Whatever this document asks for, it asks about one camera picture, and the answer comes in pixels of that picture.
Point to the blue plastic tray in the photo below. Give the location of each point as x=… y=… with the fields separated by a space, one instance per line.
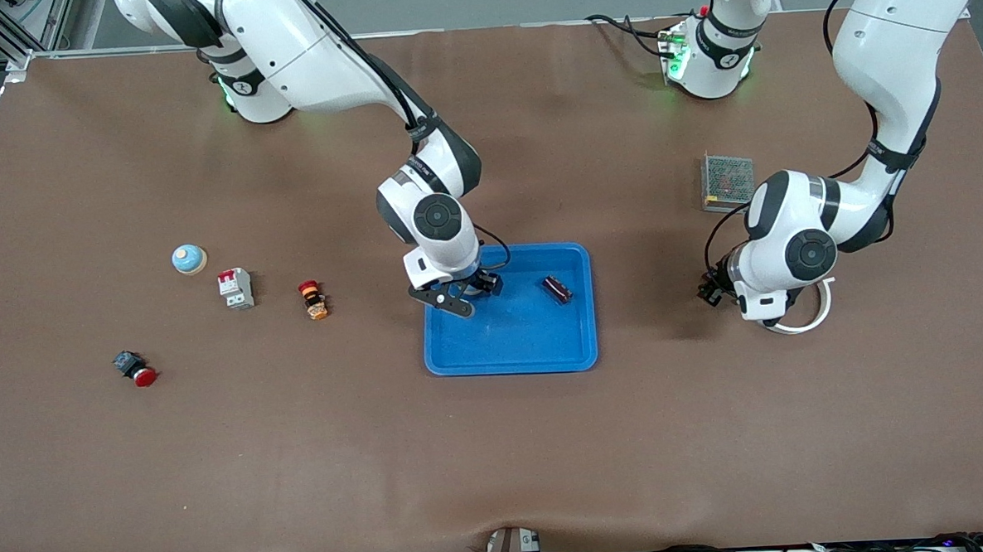
x=511 y=341

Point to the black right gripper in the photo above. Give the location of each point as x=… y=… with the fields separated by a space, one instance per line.
x=483 y=284

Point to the orange emergency stop switch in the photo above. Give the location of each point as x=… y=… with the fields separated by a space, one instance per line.
x=313 y=299

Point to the white curved pipe clamp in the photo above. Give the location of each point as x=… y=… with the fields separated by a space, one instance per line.
x=817 y=316

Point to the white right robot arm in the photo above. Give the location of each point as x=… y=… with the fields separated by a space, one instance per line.
x=324 y=59

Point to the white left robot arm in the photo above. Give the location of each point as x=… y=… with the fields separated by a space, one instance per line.
x=888 y=43

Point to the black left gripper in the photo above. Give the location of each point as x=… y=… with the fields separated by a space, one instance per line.
x=714 y=284

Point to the white circuit breaker red switch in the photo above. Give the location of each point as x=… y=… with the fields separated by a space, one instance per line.
x=236 y=289

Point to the metal mesh power supply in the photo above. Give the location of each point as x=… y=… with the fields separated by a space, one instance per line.
x=724 y=181

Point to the red mushroom push button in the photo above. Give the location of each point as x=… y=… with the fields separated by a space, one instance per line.
x=135 y=368

